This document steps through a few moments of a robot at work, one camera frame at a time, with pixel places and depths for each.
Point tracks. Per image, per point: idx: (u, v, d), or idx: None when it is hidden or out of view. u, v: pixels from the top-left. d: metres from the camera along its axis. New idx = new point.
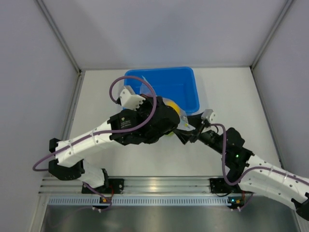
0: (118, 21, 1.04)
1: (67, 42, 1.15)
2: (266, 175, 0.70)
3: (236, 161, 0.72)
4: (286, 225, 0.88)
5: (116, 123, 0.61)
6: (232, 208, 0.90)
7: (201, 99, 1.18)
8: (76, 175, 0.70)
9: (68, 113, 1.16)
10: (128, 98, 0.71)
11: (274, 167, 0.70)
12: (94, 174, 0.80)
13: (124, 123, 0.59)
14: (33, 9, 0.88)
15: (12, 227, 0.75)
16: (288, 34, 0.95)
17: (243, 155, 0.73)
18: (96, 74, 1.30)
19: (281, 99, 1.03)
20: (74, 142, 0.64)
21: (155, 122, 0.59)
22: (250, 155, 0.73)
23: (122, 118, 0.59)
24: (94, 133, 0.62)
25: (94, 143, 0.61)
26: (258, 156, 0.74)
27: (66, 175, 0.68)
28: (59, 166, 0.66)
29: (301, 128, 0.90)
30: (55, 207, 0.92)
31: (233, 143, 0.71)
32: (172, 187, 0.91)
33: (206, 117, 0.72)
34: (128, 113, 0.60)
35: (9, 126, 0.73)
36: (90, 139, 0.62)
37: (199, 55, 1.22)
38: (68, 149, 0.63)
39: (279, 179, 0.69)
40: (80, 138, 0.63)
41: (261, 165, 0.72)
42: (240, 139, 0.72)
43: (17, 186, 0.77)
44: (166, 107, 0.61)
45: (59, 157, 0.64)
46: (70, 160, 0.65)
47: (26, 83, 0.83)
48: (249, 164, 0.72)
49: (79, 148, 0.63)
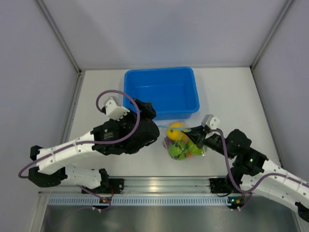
0: (118, 21, 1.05)
1: (68, 42, 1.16)
2: (281, 181, 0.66)
3: (249, 165, 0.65)
4: (287, 225, 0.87)
5: (99, 134, 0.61)
6: (232, 208, 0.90)
7: (201, 99, 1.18)
8: (55, 181, 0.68)
9: (68, 113, 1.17)
10: (113, 111, 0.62)
11: (289, 174, 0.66)
12: (86, 176, 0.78)
13: (106, 136, 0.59)
14: (33, 9, 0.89)
15: (12, 226, 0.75)
16: (288, 33, 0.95)
17: (257, 159, 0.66)
18: (96, 74, 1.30)
19: (281, 98, 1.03)
20: (55, 151, 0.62)
21: (136, 134, 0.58)
22: (264, 160, 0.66)
23: (105, 130, 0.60)
24: (77, 143, 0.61)
25: (77, 152, 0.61)
26: (272, 162, 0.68)
27: (46, 182, 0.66)
28: (41, 174, 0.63)
29: (301, 127, 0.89)
30: (55, 207, 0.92)
31: (239, 144, 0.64)
32: (173, 187, 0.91)
33: (205, 123, 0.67)
34: (111, 125, 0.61)
35: (9, 125, 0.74)
36: (72, 148, 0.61)
37: (199, 55, 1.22)
38: (49, 157, 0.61)
39: (294, 186, 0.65)
40: (63, 147, 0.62)
41: (275, 171, 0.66)
42: (246, 139, 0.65)
43: (17, 185, 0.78)
44: (147, 123, 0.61)
45: (40, 165, 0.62)
46: (51, 167, 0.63)
47: (26, 82, 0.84)
48: (264, 169, 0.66)
49: (63, 157, 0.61)
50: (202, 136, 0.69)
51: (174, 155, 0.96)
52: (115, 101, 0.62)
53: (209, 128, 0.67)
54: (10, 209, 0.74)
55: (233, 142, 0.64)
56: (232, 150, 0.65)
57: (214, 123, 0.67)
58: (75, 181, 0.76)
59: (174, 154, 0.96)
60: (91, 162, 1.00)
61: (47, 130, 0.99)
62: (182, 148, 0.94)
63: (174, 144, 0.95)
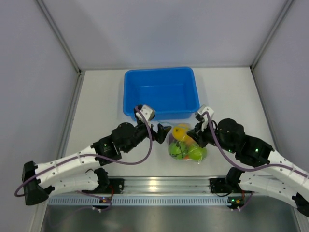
0: (118, 21, 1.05)
1: (68, 42, 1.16)
2: (286, 175, 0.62)
3: (254, 155, 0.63)
4: (287, 225, 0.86)
5: (99, 147, 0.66)
6: (232, 208, 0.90)
7: (201, 99, 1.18)
8: (44, 197, 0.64)
9: (68, 113, 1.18)
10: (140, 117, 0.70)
11: (295, 167, 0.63)
12: (78, 181, 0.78)
13: (106, 149, 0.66)
14: (33, 9, 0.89)
15: (12, 226, 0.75)
16: (288, 32, 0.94)
17: (262, 150, 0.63)
18: (96, 74, 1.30)
19: (281, 98, 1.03)
20: (58, 163, 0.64)
21: (119, 140, 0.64)
22: (271, 151, 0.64)
23: (105, 144, 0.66)
24: (80, 155, 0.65)
25: (80, 164, 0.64)
26: (278, 153, 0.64)
27: (35, 198, 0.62)
28: (37, 190, 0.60)
29: (300, 127, 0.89)
30: (55, 207, 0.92)
31: (228, 131, 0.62)
32: (172, 187, 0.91)
33: (197, 112, 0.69)
34: (108, 139, 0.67)
35: (9, 125, 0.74)
36: (76, 160, 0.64)
37: (198, 55, 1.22)
38: (52, 169, 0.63)
39: (299, 181, 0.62)
40: (67, 159, 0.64)
41: (281, 163, 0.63)
42: (237, 126, 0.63)
43: (17, 186, 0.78)
44: (123, 128, 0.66)
45: (42, 178, 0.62)
46: (51, 181, 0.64)
47: (26, 82, 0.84)
48: (270, 161, 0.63)
49: (66, 169, 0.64)
50: (198, 129, 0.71)
51: (173, 153, 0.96)
52: (149, 116, 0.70)
53: (201, 116, 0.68)
54: (11, 209, 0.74)
55: (222, 130, 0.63)
56: (229, 140, 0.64)
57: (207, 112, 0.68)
58: (71, 189, 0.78)
59: (172, 152, 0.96)
60: None
61: (47, 130, 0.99)
62: (182, 148, 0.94)
63: (175, 143, 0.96)
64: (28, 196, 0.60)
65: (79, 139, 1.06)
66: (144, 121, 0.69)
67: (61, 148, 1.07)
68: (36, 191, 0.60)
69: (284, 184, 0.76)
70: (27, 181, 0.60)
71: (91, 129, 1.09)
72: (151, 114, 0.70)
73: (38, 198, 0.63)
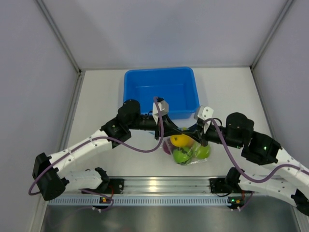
0: (118, 21, 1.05)
1: (68, 41, 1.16)
2: (293, 175, 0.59)
3: (262, 152, 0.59)
4: (287, 226, 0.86)
5: (108, 130, 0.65)
6: (232, 208, 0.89)
7: (201, 99, 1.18)
8: (60, 189, 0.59)
9: (68, 113, 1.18)
10: (155, 108, 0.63)
11: (302, 166, 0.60)
12: (86, 177, 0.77)
13: (116, 129, 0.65)
14: (33, 9, 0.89)
15: (12, 225, 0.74)
16: (288, 32, 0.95)
17: (271, 148, 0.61)
18: (95, 74, 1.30)
19: (281, 98, 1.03)
20: (72, 149, 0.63)
21: (123, 119, 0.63)
22: (278, 149, 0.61)
23: (113, 125, 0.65)
24: (92, 139, 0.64)
25: (94, 147, 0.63)
26: (286, 151, 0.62)
27: (53, 191, 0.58)
28: (58, 179, 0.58)
29: (301, 127, 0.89)
30: (55, 208, 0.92)
31: (238, 126, 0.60)
32: (173, 187, 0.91)
33: (197, 116, 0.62)
34: (117, 121, 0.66)
35: (9, 124, 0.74)
36: (89, 144, 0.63)
37: (198, 55, 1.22)
38: (68, 156, 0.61)
39: (306, 181, 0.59)
40: (80, 144, 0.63)
41: (289, 162, 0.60)
42: (247, 121, 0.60)
43: (17, 185, 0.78)
44: (126, 105, 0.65)
45: (59, 166, 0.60)
46: (67, 168, 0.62)
47: (26, 82, 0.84)
48: (277, 159, 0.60)
49: (81, 154, 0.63)
50: (200, 131, 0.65)
51: (181, 161, 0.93)
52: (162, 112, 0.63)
53: (203, 121, 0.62)
54: (11, 209, 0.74)
55: (231, 125, 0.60)
56: (236, 137, 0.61)
57: (207, 114, 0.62)
58: (78, 187, 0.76)
59: (179, 161, 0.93)
60: (91, 162, 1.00)
61: (47, 129, 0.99)
62: (189, 153, 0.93)
63: (178, 150, 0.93)
64: (47, 188, 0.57)
65: (79, 140, 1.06)
66: (157, 110, 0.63)
67: (61, 148, 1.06)
68: (57, 180, 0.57)
69: (283, 184, 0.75)
70: (45, 171, 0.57)
71: (91, 130, 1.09)
72: (166, 109, 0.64)
73: (57, 192, 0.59)
